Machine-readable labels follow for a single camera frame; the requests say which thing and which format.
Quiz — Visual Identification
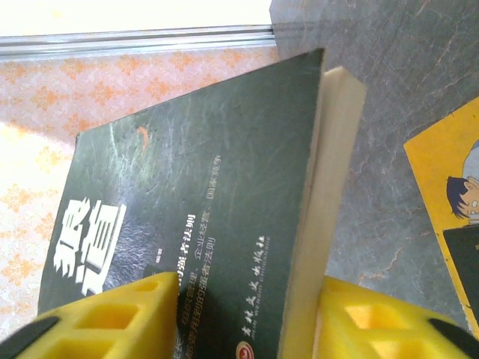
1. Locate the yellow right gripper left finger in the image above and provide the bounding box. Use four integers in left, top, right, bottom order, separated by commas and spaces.
0, 271, 181, 359

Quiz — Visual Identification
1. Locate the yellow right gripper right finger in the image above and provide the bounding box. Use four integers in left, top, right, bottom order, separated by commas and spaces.
316, 275, 479, 359

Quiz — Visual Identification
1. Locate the black antler cover book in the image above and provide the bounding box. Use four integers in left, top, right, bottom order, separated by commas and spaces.
442, 223, 479, 330

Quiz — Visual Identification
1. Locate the yellow cartoon cover book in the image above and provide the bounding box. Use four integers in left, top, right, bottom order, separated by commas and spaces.
403, 95, 479, 337

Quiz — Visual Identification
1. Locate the dark wolf cover book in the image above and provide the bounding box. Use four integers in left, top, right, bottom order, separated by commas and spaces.
37, 48, 367, 359

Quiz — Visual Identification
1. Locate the aluminium frame post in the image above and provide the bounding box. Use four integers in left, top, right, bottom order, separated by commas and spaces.
0, 24, 278, 63

